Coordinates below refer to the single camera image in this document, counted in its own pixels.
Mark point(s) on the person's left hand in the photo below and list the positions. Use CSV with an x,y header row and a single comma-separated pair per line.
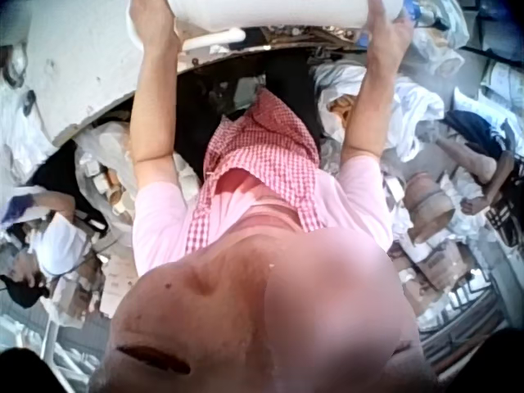
x,y
151,24

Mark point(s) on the person's right hand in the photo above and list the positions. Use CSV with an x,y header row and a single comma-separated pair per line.
x,y
382,22

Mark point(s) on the large white plastic container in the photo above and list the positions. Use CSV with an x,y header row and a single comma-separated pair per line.
x,y
266,12

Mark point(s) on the heap of white sacks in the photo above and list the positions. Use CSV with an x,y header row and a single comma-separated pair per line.
x,y
438,41

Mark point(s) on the heap of white bags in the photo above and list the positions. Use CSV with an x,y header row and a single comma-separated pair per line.
x,y
393,106

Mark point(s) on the person's legs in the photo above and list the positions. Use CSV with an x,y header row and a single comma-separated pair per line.
x,y
292,90

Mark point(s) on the brown clay pot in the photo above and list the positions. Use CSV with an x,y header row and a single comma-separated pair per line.
x,y
430,204

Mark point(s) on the heap of cardboard cartons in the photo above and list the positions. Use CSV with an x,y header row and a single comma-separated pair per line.
x,y
434,266

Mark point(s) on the white round table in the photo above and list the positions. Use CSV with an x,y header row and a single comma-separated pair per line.
x,y
90,61

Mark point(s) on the plastic bag of cups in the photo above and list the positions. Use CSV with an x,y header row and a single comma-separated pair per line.
x,y
106,172

